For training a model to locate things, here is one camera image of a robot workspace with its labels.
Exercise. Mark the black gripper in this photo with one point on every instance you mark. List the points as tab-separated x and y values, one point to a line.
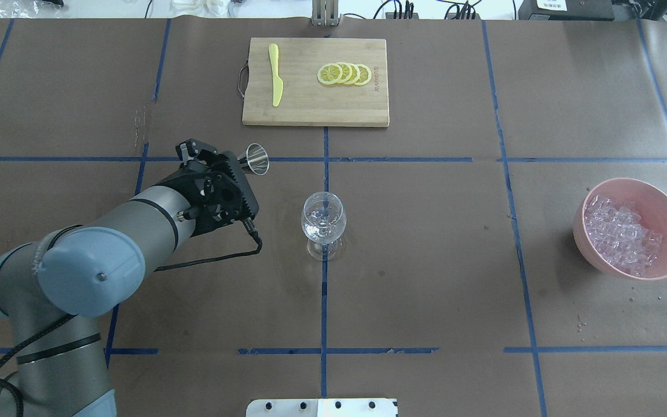
184	179

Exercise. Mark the steel cocktail jigger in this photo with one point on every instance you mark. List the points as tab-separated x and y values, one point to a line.
254	160

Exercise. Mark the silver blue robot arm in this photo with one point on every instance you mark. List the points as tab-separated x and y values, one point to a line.
54	290

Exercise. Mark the clear wine glass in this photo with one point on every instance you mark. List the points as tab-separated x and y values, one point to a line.
323	221

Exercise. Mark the pile of clear ice cubes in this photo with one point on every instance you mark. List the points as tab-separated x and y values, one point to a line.
617	233

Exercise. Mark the bamboo cutting board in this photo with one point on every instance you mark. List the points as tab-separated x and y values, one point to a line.
305	101

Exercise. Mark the yellow plastic knife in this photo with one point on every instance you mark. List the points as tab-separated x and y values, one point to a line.
277	81

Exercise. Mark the lemon slice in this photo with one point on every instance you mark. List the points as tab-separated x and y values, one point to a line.
330	74
354	74
365	75
344	72

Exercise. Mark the white crumpled cloth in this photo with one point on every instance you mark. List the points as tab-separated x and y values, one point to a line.
212	9

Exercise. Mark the clear plastic bag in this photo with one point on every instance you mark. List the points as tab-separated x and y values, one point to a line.
31	9

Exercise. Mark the black box device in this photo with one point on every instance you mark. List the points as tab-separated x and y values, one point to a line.
566	10

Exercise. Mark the pink bowl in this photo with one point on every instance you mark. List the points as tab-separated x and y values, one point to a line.
648	201

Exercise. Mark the aluminium frame post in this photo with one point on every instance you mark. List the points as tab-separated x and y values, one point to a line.
325	13

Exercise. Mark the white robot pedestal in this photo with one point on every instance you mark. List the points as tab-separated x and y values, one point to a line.
323	407

